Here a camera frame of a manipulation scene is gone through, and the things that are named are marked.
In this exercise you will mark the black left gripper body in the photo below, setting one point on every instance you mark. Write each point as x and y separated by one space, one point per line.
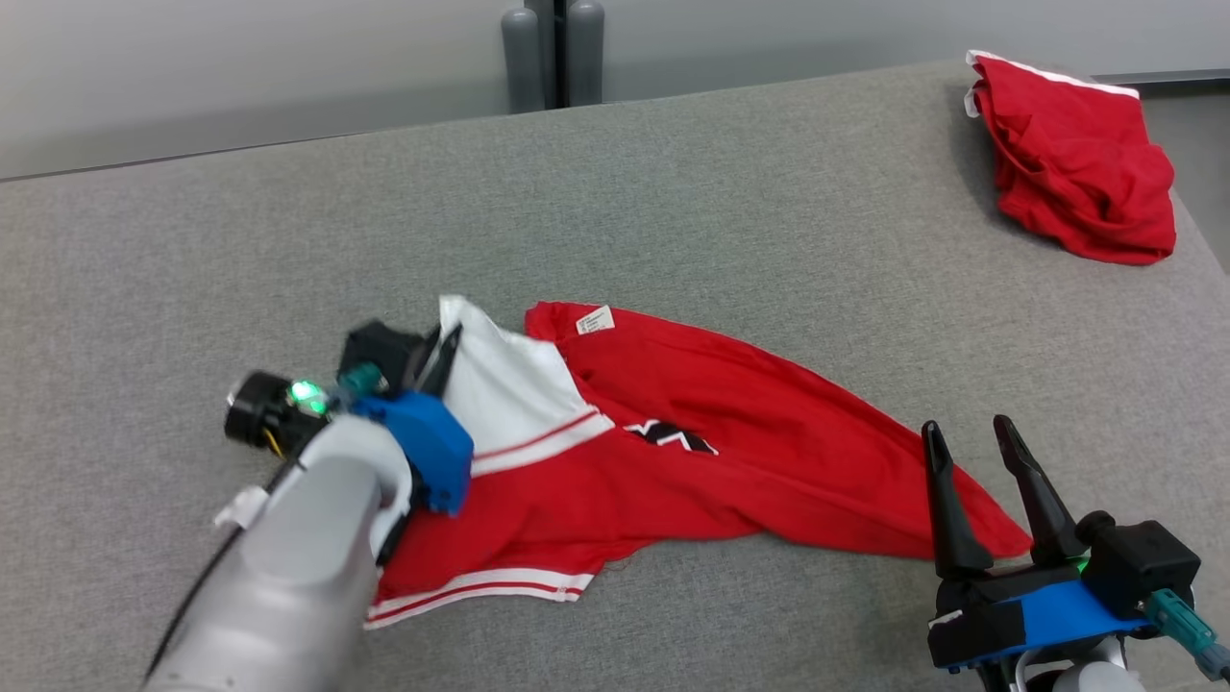
259 413

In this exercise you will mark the red white basketball jersey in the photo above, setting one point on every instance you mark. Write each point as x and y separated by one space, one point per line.
769 432

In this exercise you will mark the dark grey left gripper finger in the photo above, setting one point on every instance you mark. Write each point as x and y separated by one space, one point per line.
423 356
444 370

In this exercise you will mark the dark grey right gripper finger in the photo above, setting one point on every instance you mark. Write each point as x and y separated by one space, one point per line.
956 519
1043 509

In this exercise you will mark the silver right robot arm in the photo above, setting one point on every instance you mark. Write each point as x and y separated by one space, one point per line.
1095 678

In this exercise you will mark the red basketball shorts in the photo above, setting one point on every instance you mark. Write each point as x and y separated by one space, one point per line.
1076 163

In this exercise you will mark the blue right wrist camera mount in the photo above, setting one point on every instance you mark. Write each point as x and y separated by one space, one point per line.
1067 610

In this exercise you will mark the grey metal partition post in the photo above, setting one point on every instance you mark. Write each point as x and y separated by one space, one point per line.
555 48

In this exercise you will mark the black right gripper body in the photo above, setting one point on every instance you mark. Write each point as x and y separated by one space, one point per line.
1148 562

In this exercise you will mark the grey cylindrical post foot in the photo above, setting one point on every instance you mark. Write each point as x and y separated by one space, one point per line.
521 62
586 53

